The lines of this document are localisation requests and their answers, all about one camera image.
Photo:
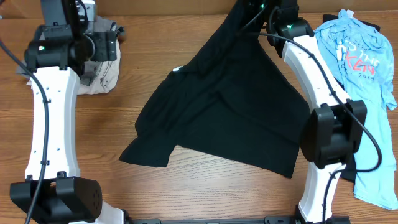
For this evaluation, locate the black t-shirt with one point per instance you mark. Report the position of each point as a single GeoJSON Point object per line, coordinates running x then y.
{"type": "Point", "coordinates": [230, 101]}

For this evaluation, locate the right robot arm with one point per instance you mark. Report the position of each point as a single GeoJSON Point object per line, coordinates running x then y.
{"type": "Point", "coordinates": [335, 127]}

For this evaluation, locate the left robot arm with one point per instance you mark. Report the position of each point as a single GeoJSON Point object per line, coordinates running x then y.
{"type": "Point", "coordinates": [53, 190]}

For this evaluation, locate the light blue printed t-shirt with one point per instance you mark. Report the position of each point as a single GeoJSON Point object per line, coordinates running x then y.
{"type": "Point", "coordinates": [361, 59]}

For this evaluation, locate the folded grey trousers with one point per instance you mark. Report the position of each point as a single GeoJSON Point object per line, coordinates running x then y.
{"type": "Point", "coordinates": [99, 28]}

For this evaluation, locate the folded white trousers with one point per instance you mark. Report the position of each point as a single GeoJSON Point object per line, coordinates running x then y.
{"type": "Point", "coordinates": [102, 77]}

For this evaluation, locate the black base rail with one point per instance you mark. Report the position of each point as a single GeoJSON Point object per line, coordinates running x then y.
{"type": "Point", "coordinates": [211, 221]}

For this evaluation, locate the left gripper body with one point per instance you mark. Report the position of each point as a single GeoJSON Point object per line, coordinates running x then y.
{"type": "Point", "coordinates": [105, 50]}

